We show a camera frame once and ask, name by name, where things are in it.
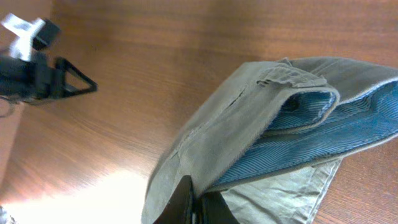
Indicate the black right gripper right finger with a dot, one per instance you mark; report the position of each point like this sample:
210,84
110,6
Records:
214,210

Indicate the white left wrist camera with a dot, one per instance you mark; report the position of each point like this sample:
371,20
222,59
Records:
34,35

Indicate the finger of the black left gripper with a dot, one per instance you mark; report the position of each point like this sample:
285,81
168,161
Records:
70,81

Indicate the khaki green shorts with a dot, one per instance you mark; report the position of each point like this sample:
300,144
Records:
271,138

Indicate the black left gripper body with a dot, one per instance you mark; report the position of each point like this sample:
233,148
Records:
31,81

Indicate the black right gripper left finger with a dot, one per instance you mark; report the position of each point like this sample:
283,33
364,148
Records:
179,208

